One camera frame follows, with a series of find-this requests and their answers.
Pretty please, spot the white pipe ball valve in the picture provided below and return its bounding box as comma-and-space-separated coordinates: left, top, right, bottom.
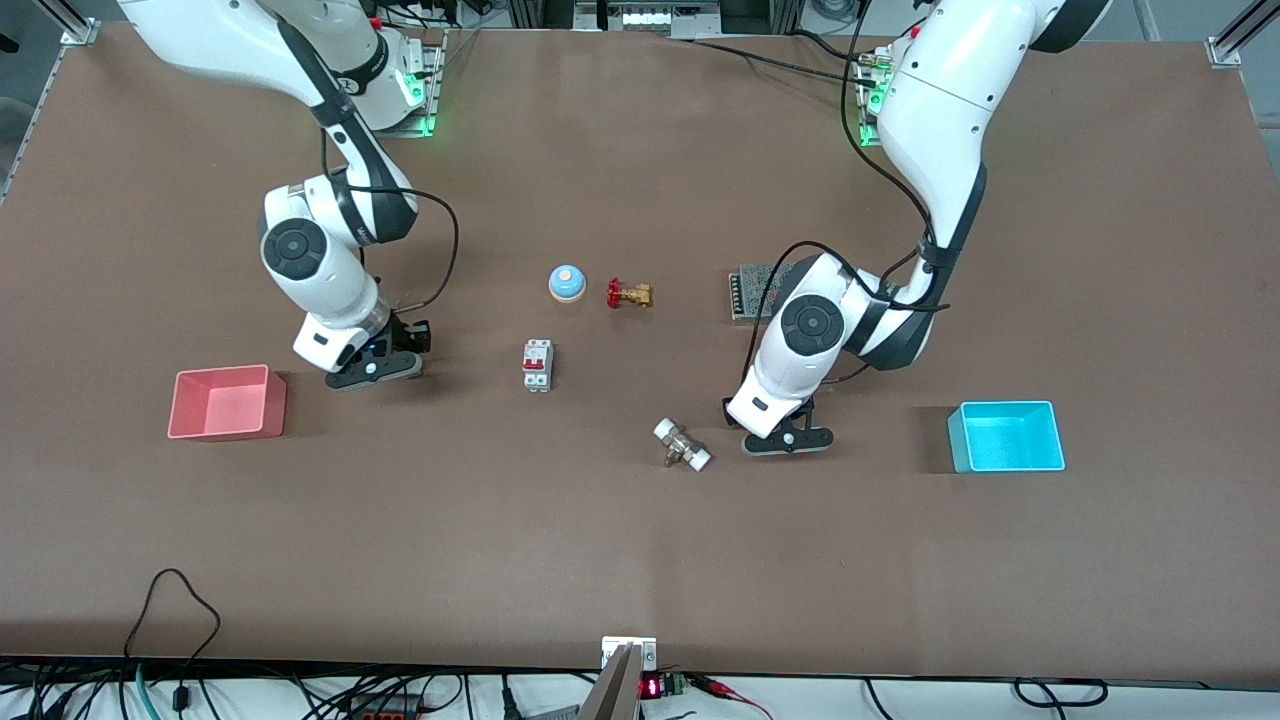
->
653, 417, 713, 473

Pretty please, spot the metal mesh power supply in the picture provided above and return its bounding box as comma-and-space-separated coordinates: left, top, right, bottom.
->
727, 262, 801, 325

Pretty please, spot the pink plastic box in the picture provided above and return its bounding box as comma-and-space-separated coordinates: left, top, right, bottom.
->
167, 364, 288, 441

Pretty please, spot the cyan plastic box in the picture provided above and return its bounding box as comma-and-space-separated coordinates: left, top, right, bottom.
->
947, 400, 1067, 474

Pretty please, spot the red alligator clip lead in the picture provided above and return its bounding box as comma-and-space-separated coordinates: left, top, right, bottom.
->
690, 675, 776, 720

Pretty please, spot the metal control box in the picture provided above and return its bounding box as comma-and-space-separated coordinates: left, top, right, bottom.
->
573, 0, 723, 39

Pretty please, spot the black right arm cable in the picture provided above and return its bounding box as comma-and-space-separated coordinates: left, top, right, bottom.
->
320, 125, 461, 313

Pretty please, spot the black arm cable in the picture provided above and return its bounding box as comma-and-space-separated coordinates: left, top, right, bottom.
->
320, 125, 461, 313
742, 0, 951, 381

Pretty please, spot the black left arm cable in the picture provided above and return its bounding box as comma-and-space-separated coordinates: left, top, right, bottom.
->
742, 0, 951, 381

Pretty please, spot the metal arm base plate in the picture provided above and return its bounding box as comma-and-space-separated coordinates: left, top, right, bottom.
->
375, 30, 442, 139
857, 45, 901, 149

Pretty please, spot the white mounting bracket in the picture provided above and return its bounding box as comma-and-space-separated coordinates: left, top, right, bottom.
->
601, 636, 659, 671

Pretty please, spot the grey camera mount bar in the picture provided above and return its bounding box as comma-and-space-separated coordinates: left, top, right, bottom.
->
577, 643, 642, 720

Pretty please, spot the black cable across table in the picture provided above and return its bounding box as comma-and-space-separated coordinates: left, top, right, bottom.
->
668, 38, 863, 83

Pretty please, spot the black coiled cable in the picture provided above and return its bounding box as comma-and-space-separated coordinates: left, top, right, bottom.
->
1013, 677, 1109, 709

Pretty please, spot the thin black looped cable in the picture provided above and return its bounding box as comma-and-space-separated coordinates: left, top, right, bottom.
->
122, 568, 223, 716

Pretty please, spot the aluminium frame profile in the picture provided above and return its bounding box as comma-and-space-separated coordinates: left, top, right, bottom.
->
1205, 0, 1280, 67
40, 0, 101, 46

